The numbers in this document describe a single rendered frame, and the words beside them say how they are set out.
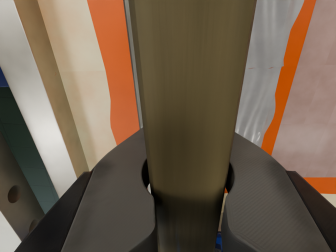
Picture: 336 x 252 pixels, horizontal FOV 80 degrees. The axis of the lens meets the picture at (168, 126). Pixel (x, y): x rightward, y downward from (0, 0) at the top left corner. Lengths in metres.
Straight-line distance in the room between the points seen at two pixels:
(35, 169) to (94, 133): 1.68
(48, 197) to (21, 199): 1.83
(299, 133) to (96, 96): 0.27
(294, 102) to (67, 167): 0.30
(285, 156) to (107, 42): 0.28
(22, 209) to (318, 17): 0.41
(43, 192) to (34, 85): 1.91
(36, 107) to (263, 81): 0.25
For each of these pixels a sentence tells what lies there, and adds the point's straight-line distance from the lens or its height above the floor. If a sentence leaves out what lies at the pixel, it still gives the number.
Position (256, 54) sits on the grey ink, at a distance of 0.25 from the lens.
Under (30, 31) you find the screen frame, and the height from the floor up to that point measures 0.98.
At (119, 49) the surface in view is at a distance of 0.24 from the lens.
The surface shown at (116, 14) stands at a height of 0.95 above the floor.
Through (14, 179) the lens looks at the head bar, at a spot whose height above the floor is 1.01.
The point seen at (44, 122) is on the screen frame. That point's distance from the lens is 0.27.
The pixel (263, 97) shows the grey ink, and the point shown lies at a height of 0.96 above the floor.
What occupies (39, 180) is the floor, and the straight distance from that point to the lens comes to 2.04.
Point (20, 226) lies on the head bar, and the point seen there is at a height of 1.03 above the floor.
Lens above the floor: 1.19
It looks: 59 degrees down
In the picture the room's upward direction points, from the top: 177 degrees counter-clockwise
